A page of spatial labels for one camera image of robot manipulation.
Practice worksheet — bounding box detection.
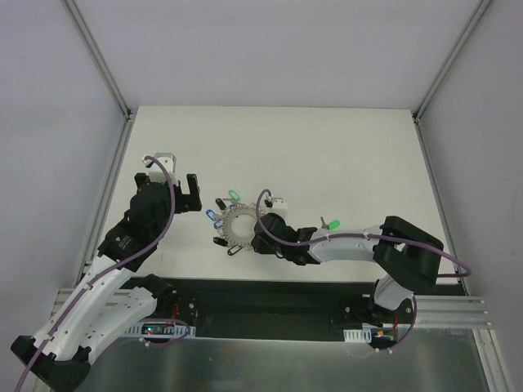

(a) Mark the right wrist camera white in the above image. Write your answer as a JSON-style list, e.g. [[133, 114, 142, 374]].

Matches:
[[263, 196, 288, 217]]

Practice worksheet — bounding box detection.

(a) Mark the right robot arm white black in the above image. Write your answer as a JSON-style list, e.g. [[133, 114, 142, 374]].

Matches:
[[251, 213, 443, 327]]

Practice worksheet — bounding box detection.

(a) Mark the black tag key on ring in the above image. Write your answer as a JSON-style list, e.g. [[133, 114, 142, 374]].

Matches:
[[215, 198, 227, 211]]

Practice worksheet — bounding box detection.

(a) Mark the right aluminium frame post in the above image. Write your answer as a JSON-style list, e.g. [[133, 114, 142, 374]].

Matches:
[[412, 0, 494, 122]]

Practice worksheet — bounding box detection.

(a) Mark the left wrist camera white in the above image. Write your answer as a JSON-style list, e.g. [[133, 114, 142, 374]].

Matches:
[[141, 153, 178, 185]]

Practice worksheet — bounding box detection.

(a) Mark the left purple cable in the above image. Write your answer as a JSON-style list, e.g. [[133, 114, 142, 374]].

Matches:
[[14, 154, 191, 392]]

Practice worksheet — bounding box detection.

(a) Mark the left aluminium frame post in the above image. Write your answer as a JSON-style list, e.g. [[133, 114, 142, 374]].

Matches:
[[61, 0, 132, 119]]

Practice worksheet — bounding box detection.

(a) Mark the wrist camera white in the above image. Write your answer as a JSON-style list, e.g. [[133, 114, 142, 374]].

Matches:
[[263, 196, 288, 217], [141, 153, 178, 185]]

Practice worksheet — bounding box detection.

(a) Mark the green tag key on ring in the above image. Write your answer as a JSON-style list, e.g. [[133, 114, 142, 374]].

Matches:
[[228, 189, 241, 203]]

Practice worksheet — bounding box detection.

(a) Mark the slotted cable duct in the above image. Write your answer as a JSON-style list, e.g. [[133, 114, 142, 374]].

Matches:
[[123, 322, 195, 339], [343, 328, 372, 344]]

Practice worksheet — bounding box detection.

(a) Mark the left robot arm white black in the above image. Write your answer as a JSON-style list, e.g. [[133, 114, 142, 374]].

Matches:
[[11, 173, 202, 391]]

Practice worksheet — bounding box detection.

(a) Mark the loose key green tag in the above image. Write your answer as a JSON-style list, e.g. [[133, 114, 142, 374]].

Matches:
[[320, 217, 341, 231]]

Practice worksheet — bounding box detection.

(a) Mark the purple cable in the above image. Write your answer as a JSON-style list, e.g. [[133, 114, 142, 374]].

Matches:
[[255, 188, 473, 360], [14, 154, 191, 392]]

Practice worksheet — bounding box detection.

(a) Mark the right slotted cable duct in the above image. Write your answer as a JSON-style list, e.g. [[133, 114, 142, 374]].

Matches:
[[343, 328, 372, 344]]

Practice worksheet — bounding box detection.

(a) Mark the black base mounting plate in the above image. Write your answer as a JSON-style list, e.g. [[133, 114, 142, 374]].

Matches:
[[77, 275, 413, 340]]

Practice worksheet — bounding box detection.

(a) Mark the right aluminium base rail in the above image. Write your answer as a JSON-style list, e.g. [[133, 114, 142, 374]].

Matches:
[[414, 296, 494, 330]]

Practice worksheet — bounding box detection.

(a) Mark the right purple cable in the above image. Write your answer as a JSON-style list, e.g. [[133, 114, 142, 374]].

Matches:
[[255, 188, 473, 360]]

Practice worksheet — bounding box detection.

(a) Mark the left slotted cable duct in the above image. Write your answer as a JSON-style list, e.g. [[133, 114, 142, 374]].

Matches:
[[123, 322, 195, 339]]

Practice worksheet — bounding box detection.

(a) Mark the grey clear key tag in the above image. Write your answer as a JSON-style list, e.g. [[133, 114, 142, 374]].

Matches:
[[227, 245, 243, 256]]

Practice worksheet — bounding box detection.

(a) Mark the metal disc keyring organizer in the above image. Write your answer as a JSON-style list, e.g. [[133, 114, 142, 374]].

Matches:
[[214, 203, 257, 251]]

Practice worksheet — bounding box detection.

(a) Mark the blue key tag outer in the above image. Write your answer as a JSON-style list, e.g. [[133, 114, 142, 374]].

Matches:
[[205, 209, 218, 221]]

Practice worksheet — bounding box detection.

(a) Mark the aluminium frame post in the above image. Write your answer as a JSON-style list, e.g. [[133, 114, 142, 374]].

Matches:
[[412, 0, 494, 122], [61, 0, 132, 119]]

